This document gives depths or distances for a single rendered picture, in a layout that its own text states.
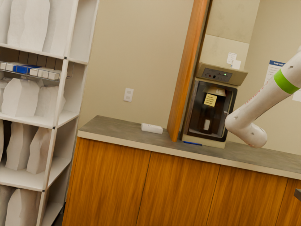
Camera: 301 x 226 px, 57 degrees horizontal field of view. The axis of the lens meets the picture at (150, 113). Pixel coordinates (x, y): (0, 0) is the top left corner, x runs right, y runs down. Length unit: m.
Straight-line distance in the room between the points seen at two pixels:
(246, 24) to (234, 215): 1.29
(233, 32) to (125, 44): 0.89
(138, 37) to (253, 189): 1.47
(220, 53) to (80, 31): 1.16
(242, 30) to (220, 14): 0.19
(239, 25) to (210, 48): 0.25
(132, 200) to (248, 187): 0.75
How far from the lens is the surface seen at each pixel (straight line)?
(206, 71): 1.93
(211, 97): 2.00
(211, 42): 2.02
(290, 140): 2.77
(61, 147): 2.56
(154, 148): 1.71
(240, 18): 2.10
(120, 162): 1.77
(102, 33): 2.44
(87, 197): 1.88
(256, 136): 1.46
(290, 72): 1.26
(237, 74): 1.96
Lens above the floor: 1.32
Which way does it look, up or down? 7 degrees down
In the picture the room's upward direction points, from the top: 12 degrees clockwise
